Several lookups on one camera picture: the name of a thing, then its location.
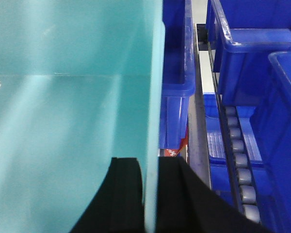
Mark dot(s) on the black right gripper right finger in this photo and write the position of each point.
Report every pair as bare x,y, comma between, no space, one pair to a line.
186,205

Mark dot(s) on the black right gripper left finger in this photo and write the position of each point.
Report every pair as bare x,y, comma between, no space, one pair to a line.
117,206

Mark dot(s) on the light blue plastic bin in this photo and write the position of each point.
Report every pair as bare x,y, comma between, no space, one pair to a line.
80,84

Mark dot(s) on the dark blue bin lower middle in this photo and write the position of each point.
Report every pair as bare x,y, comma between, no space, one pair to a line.
178,82

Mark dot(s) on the dark blue bin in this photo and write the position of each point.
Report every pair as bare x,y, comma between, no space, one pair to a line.
178,82
243,34

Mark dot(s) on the red snack bag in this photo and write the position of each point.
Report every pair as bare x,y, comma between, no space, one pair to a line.
182,151

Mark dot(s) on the white roller track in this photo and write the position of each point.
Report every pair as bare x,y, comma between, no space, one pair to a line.
240,168

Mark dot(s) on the dark blue bin lower right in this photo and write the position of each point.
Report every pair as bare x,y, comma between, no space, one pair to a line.
243,34

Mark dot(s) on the steel shelf divider rail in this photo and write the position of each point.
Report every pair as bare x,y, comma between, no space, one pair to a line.
198,151

